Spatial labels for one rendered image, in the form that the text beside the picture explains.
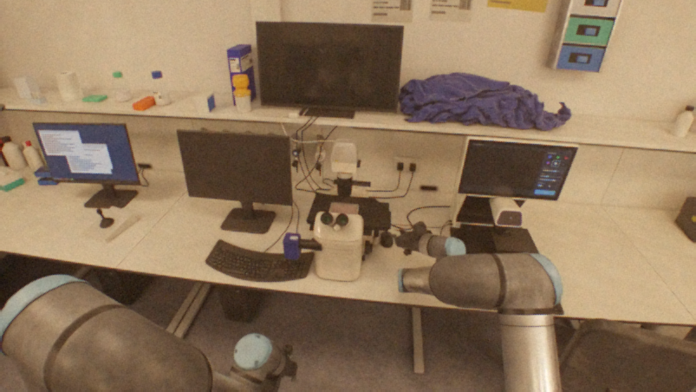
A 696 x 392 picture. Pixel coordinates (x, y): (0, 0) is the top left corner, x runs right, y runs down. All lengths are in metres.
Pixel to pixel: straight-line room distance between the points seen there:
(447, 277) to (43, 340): 0.69
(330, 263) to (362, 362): 0.88
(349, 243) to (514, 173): 0.75
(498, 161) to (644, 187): 1.25
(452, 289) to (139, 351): 0.60
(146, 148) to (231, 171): 0.98
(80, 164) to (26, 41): 1.07
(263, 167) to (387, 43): 0.82
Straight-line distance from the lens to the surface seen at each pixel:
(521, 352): 0.85
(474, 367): 2.33
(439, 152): 2.07
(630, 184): 2.56
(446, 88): 1.84
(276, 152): 1.59
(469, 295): 0.82
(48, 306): 0.54
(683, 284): 2.19
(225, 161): 1.71
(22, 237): 2.39
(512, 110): 1.83
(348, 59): 1.77
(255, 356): 1.00
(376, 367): 2.21
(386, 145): 2.03
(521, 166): 1.60
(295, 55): 1.82
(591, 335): 1.44
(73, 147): 2.29
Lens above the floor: 1.89
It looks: 30 degrees down
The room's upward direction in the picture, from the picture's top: 1 degrees clockwise
